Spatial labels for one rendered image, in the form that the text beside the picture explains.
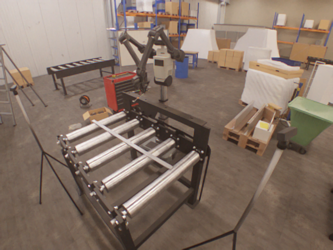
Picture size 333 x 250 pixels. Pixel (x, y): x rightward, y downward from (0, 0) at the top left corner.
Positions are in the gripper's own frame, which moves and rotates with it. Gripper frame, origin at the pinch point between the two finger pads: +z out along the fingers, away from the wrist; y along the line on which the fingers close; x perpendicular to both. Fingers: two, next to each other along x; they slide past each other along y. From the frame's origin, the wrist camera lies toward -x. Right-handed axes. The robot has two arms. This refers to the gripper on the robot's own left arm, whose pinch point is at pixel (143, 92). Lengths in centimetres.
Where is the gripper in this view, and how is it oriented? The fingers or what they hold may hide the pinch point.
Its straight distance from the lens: 178.4
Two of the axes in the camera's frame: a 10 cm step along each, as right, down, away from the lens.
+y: 8.7, 2.6, -4.2
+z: 1.0, 7.4, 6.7
